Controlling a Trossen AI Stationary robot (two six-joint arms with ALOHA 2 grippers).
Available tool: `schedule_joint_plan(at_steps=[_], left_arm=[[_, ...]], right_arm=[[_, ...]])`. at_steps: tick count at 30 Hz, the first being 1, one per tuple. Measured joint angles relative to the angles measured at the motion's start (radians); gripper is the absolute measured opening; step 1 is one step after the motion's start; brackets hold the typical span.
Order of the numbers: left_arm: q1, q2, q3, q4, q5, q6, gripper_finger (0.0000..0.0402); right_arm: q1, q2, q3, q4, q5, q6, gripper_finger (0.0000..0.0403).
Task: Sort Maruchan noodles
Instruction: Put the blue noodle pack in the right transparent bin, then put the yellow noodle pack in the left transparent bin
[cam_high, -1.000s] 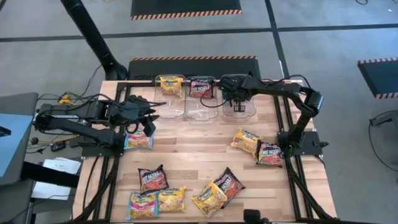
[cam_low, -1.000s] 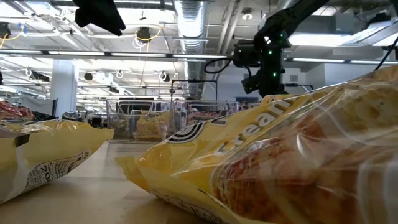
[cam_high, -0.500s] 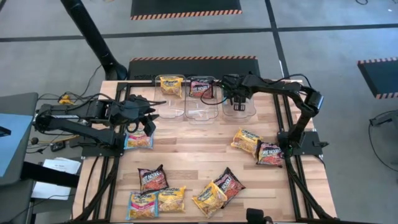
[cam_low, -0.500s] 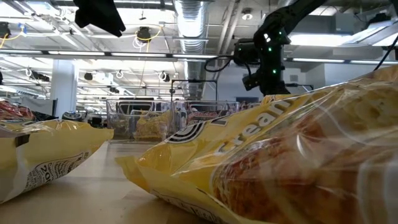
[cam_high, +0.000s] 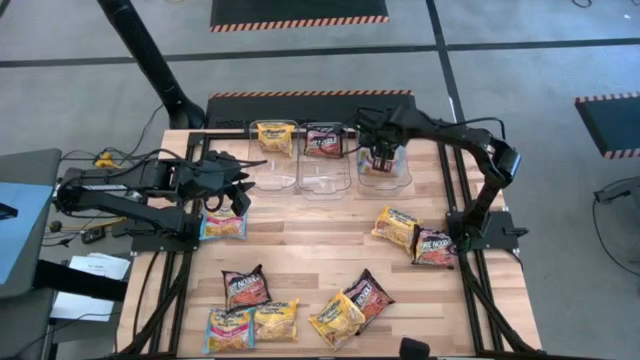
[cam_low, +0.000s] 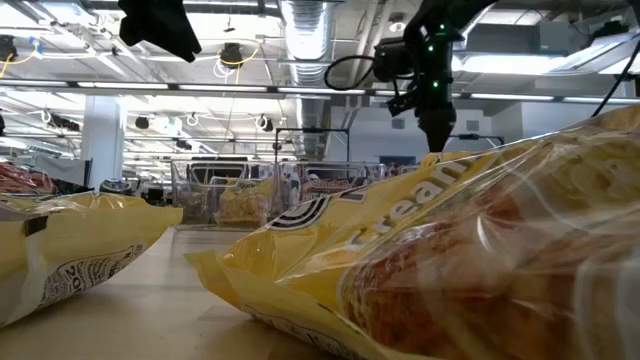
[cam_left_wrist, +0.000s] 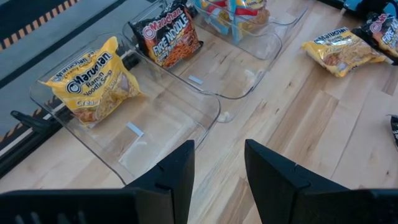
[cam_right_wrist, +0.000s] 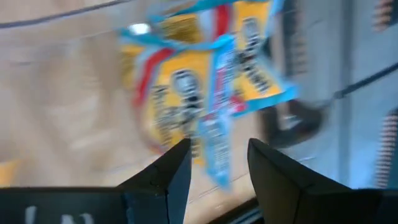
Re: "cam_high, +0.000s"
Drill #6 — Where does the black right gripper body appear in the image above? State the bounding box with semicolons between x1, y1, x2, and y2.
357;105;411;149

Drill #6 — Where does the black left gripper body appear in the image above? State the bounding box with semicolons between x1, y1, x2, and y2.
177;152;241;211

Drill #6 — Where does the blue Maruchan ramen pack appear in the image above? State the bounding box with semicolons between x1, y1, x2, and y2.
199;207;249;241
201;306;257;355
358;145;404;177

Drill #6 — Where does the yellow Maruchan ramen pack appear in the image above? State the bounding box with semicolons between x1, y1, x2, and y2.
370;206;424;251
308;290;367;351
256;121;296;157
253;298;300;343

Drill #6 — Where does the black Fire Noodle pack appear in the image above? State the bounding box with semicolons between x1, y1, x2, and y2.
221;263;272;312
343;268;396;335
411;224;459;270
303;126;347;160

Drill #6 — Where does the clear plastic bin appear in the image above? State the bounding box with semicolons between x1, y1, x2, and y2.
243;119;301;195
296;122;352;196
354;118;414;197

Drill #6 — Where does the black mat with striped edge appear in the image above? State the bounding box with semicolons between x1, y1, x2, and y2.
209;0;390;34
206;89;420;131
574;92;640;160

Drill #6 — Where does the white paper sheet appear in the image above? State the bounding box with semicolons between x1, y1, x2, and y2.
69;252;132;281
49;292;126;322

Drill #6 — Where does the black desk support bar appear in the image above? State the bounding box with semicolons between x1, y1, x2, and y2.
33;259;129;303

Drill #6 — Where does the blue-grey desk top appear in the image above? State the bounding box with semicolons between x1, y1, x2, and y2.
0;182;55;300

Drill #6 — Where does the dark grey stand base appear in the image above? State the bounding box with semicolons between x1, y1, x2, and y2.
593;175;640;205

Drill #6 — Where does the grey cabinet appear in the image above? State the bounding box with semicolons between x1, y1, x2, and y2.
0;289;56;360

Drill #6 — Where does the yellow extension cable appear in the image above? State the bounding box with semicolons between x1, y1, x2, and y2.
59;151;131;232

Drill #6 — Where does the black padded stand post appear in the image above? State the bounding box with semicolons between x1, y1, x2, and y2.
96;0;207;130

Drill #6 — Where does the black aluminium extrusion frame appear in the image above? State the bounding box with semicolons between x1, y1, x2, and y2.
117;128;546;360

